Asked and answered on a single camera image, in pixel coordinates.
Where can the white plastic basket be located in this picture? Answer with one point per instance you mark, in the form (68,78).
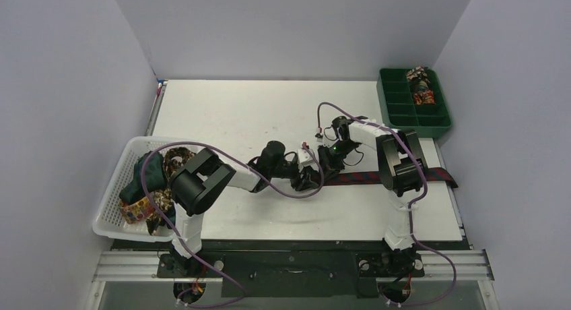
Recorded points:
(108,221)

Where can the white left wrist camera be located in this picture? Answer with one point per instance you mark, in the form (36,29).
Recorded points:
(306,158)

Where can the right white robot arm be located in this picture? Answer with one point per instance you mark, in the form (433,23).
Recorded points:
(399,157)

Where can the colourful dotted tie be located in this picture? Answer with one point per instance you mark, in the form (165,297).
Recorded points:
(136,212)

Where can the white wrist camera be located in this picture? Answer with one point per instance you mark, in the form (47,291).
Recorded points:
(306,158)
(321,136)

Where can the dark green tie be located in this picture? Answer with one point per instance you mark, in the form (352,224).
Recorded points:
(154,179)

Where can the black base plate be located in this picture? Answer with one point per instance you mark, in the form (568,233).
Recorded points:
(381,271)

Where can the aluminium rail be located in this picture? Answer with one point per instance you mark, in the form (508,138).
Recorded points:
(145,266)

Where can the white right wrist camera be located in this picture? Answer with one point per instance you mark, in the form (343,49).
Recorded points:
(321,136)

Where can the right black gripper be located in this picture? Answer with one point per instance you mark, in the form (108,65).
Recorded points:
(324,160)

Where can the rolled red patterned tie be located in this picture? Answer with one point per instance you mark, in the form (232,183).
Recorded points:
(424,97)

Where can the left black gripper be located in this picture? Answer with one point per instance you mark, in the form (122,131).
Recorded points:
(306,180)

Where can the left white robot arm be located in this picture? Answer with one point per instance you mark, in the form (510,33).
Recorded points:
(197,184)

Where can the red navy striped tie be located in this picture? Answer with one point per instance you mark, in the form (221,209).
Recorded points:
(370,177)

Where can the green compartment tray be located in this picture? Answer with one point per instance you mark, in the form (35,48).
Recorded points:
(400,110)

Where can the brown patterned tie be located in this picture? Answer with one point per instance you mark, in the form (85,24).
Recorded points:
(173,159)

